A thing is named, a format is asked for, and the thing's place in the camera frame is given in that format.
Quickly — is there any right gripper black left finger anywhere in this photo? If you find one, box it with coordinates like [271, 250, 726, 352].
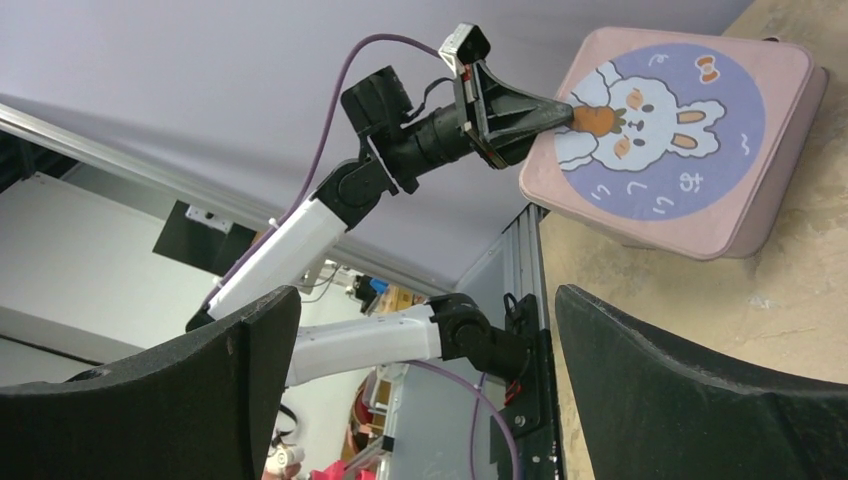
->
[1, 287, 301, 479]

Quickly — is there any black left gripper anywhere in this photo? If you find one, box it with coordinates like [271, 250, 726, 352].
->
[454, 60, 575, 169]

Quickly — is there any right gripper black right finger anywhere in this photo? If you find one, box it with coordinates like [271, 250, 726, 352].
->
[555, 285, 847, 479]

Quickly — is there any silver square tin lid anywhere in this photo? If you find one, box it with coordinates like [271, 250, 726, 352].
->
[519, 27, 829, 261]

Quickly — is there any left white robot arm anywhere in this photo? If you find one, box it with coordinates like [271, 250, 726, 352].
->
[187, 60, 575, 385]

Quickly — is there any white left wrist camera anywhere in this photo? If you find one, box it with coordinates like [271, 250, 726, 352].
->
[437, 22, 491, 76]

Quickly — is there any aluminium frame rail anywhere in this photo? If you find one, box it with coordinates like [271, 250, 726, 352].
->
[366, 205, 567, 479]

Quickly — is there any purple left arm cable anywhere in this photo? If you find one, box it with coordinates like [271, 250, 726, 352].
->
[198, 34, 521, 480]

